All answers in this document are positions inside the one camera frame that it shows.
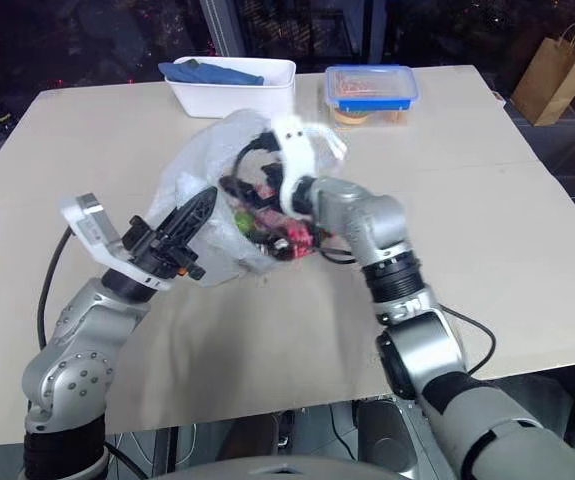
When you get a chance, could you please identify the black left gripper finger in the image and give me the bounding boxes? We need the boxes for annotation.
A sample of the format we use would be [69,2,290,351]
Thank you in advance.
[152,197,192,235]
[166,186,219,247]

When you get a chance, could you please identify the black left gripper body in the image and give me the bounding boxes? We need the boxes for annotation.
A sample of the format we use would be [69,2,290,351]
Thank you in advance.
[120,214,208,282]

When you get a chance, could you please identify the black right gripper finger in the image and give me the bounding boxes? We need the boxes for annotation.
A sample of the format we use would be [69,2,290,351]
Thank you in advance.
[218,173,267,204]

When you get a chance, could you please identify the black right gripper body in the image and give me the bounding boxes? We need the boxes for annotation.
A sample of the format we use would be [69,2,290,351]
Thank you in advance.
[259,162,289,189]

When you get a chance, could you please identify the translucent white plastic bag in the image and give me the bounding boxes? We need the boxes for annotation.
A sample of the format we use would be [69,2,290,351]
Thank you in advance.
[147,108,350,289]

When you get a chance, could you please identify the green item in bag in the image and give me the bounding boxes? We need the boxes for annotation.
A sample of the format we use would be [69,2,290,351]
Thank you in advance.
[233,209,257,235]

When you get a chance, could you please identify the red packaged items in bag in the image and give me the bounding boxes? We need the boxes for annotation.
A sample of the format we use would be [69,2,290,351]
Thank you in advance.
[254,208,319,260]

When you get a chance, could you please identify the brown paper shopping bag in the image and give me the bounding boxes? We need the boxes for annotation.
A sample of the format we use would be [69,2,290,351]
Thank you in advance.
[510,22,575,127]

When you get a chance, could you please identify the white plastic bin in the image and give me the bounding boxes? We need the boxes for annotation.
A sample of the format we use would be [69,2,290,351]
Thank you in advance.
[164,56,297,120]

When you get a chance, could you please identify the brown tape roll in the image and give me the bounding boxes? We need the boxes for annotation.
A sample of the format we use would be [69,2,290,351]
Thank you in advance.
[333,107,371,131]

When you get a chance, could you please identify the blue folded cloth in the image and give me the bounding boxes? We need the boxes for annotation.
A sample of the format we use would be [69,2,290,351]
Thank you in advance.
[158,58,266,88]

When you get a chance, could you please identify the clear box with blue lid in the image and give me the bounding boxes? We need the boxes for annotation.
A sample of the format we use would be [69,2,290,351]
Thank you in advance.
[323,64,420,113]

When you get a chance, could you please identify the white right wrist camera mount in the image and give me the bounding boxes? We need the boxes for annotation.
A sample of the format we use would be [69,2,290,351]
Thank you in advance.
[270,114,319,219]

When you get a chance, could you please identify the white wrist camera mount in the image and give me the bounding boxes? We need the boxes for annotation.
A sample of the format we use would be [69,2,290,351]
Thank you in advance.
[59,193,173,293]
[270,114,319,219]

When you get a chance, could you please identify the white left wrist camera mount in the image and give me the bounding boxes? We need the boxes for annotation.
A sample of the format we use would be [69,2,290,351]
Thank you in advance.
[59,193,173,293]

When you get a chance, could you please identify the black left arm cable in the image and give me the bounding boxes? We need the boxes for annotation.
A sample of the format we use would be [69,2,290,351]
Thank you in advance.
[38,227,79,352]

